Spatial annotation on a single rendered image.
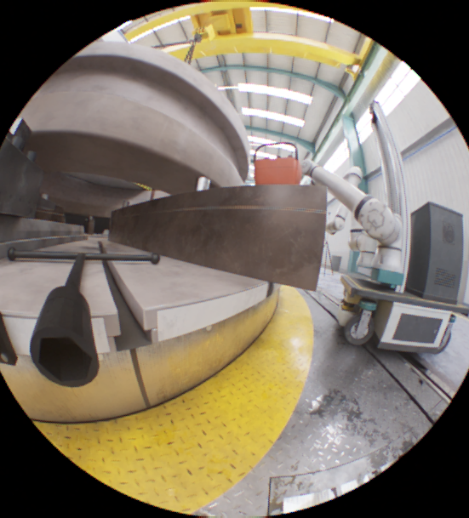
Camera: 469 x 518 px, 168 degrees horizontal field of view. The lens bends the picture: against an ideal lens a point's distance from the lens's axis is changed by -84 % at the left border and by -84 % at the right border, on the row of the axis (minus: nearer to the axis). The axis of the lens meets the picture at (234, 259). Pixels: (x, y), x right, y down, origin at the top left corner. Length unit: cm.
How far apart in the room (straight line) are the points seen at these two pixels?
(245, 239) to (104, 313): 54
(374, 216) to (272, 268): 47
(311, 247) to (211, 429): 61
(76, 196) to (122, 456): 518
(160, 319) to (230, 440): 33
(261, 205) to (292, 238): 18
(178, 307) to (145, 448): 35
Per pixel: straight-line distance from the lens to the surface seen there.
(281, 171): 68
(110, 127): 91
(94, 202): 536
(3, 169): 73
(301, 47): 1165
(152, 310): 28
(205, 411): 49
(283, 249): 58
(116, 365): 35
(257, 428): 48
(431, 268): 107
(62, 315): 16
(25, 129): 97
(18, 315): 30
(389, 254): 88
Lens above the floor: 42
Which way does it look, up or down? 5 degrees down
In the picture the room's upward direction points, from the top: 8 degrees clockwise
